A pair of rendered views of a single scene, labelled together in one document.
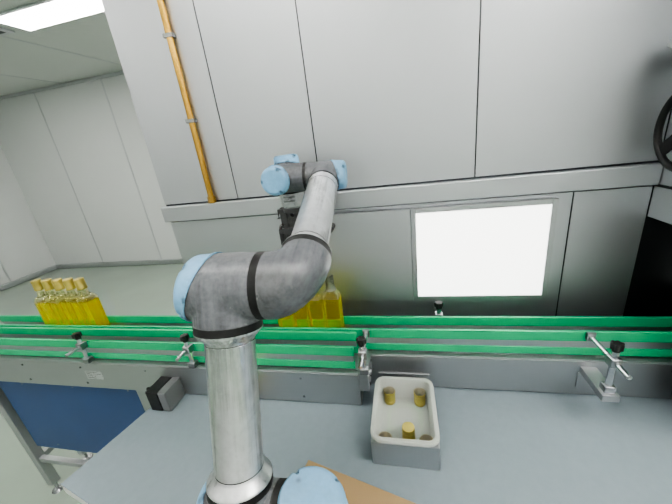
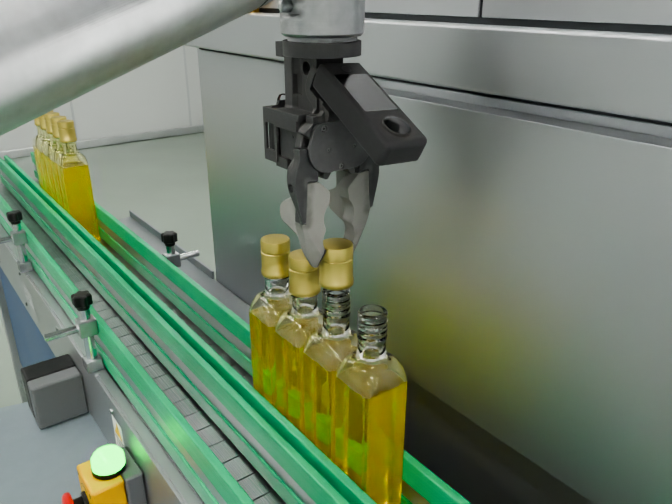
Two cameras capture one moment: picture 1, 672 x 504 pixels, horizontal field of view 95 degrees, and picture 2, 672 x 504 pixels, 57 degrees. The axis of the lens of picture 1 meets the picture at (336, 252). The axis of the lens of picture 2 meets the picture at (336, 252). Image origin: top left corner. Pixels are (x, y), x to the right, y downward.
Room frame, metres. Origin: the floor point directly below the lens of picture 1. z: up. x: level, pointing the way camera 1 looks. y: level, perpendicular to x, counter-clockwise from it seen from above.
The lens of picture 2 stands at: (0.51, -0.27, 1.43)
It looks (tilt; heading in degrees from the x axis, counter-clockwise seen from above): 23 degrees down; 40
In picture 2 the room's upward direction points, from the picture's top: straight up
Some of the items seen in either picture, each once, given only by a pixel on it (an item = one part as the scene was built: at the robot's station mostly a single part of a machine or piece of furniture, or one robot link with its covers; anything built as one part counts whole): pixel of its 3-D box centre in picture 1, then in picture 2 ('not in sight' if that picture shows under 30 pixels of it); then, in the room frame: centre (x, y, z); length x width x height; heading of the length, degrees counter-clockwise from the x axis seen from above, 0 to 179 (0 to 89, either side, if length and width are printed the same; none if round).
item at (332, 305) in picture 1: (334, 316); (369, 440); (0.93, 0.03, 0.99); 0.06 x 0.06 x 0.21; 77
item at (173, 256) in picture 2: not in sight; (182, 262); (1.16, 0.65, 0.94); 0.07 x 0.04 x 0.13; 166
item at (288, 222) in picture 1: (295, 225); (317, 106); (0.95, 0.12, 1.32); 0.09 x 0.08 x 0.12; 77
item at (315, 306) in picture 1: (318, 316); (336, 413); (0.95, 0.09, 0.99); 0.06 x 0.06 x 0.21; 77
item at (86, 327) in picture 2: (184, 355); (72, 337); (0.88, 0.55, 0.94); 0.07 x 0.04 x 0.13; 166
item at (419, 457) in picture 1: (404, 411); not in sight; (0.69, -0.14, 0.79); 0.27 x 0.17 x 0.08; 166
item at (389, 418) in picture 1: (404, 417); not in sight; (0.66, -0.13, 0.80); 0.22 x 0.17 x 0.09; 166
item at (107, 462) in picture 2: not in sight; (107, 459); (0.82, 0.39, 0.84); 0.04 x 0.04 x 0.03
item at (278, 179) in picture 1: (285, 178); not in sight; (0.85, 0.11, 1.48); 0.11 x 0.11 x 0.08; 81
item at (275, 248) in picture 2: not in sight; (275, 255); (0.97, 0.20, 1.14); 0.04 x 0.04 x 0.04
